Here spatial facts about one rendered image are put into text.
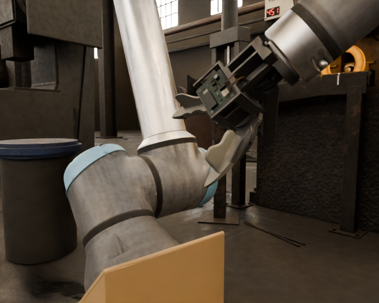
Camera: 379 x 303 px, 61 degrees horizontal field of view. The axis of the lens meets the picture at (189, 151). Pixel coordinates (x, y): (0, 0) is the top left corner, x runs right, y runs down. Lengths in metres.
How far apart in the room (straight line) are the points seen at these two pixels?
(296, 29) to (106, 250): 0.45
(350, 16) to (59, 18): 3.25
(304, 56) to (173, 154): 0.39
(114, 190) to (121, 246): 0.11
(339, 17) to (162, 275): 0.45
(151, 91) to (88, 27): 2.96
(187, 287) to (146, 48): 0.54
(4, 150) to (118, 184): 0.65
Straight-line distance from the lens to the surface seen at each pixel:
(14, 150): 1.20
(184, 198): 0.73
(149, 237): 0.59
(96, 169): 0.66
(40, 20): 3.43
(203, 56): 10.48
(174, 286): 0.60
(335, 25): 0.44
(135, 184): 0.66
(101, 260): 0.59
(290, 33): 0.43
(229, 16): 7.49
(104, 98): 8.04
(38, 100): 3.09
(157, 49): 0.82
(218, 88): 0.44
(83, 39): 3.65
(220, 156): 0.46
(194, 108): 0.54
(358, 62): 1.59
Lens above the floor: 0.52
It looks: 6 degrees down
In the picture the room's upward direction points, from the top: straight up
